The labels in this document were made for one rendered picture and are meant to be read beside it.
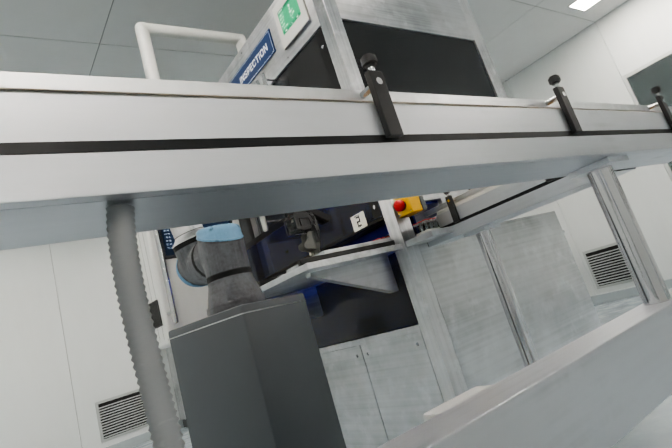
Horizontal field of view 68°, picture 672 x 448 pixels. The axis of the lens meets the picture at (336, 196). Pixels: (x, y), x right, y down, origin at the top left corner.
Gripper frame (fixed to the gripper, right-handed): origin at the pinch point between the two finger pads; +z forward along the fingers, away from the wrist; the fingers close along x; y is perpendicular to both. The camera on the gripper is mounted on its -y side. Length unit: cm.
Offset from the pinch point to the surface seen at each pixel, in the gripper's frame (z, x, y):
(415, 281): 17.5, 11.7, -27.5
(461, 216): 2.1, 30.8, -38.3
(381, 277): 12.7, 2.5, -21.5
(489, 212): 4, 42, -38
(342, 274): 8.5, 2.5, -5.6
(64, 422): 42, -544, 16
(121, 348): -21, -544, -56
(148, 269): -23, -92, 27
